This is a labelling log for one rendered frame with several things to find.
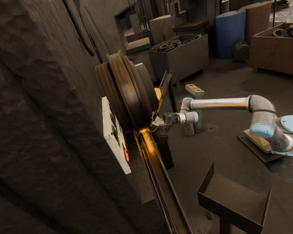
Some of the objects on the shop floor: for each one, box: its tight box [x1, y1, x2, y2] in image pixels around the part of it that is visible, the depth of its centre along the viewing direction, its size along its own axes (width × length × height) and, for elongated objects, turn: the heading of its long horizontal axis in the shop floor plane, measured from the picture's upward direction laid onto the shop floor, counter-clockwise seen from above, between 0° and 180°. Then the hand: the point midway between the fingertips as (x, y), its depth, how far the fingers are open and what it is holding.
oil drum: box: [215, 9, 246, 59], centre depth 359 cm, size 59×59×89 cm
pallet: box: [270, 0, 291, 13], centre depth 642 cm, size 120×82×32 cm
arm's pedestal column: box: [237, 134, 293, 164], centre depth 163 cm, size 40×40×8 cm
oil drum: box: [239, 1, 272, 47], centre depth 359 cm, size 59×59×89 cm
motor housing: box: [150, 124, 174, 170], centre depth 164 cm, size 13×22×54 cm, turn 36°
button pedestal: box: [185, 85, 208, 133], centre depth 195 cm, size 16×24×62 cm, turn 36°
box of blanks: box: [148, 34, 209, 88], centre depth 340 cm, size 103×83×77 cm
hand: (153, 124), depth 120 cm, fingers closed
